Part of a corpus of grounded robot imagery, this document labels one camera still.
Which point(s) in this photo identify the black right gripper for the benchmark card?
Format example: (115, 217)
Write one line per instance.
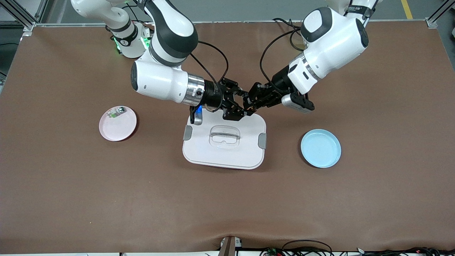
(214, 96)

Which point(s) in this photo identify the green and white switch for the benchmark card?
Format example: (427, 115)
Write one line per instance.
(113, 114)

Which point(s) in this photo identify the metal table edge rail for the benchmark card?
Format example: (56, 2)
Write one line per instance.
(231, 22)

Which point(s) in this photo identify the small green circuit board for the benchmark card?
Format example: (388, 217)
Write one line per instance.
(272, 251)

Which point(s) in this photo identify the aluminium frame post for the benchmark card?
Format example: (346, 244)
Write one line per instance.
(27, 25)
(432, 23)

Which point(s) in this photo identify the light blue round plate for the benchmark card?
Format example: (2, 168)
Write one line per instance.
(320, 149)

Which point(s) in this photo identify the white lidded box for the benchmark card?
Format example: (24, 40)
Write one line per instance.
(224, 156)

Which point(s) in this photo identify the metal table edge bracket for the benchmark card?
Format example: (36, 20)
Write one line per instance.
(227, 247)

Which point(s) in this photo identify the pink round plate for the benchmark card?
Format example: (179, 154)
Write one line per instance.
(119, 128)

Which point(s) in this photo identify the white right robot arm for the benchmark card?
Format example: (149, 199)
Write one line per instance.
(160, 81)

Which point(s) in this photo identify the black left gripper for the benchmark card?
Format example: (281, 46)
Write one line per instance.
(278, 82)

